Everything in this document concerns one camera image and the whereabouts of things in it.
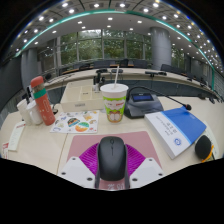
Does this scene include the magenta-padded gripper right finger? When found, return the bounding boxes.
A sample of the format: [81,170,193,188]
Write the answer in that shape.
[123,143,166,190]

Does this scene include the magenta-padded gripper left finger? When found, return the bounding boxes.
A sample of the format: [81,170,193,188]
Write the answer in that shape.
[58,142,102,190]

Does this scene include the black computer mouse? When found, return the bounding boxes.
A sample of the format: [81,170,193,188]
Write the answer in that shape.
[96,135,128,182]

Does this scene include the pink mouse pad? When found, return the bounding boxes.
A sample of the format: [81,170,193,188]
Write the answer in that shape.
[66,130,163,191]

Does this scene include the colourful sticker sheet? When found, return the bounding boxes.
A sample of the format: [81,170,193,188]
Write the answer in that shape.
[49,110,100,135]

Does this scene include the blue and white book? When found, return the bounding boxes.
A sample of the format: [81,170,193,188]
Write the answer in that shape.
[144,106,208,160]

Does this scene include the black handheld microphone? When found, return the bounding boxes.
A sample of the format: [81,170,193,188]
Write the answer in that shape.
[194,134,216,164]

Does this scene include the grey conference microphone unit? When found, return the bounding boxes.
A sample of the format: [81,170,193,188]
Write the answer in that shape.
[124,85,193,119]
[21,85,33,101]

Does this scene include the beige organizer tray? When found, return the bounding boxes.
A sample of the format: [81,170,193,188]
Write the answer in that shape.
[60,82,105,113]

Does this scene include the red bottle with green band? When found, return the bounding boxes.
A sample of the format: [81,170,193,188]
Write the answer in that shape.
[30,75,56,127]

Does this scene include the printed paper cup with straw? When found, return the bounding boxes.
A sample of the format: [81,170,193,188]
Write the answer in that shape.
[99,65,129,124]

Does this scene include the white paper cup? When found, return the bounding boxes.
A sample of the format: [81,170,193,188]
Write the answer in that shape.
[16,98,34,127]

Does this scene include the dark office chairs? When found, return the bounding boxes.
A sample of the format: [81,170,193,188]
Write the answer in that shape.
[59,58,208,84]

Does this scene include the ceiling lights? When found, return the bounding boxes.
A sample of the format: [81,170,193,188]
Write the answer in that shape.
[13,1,224,74]

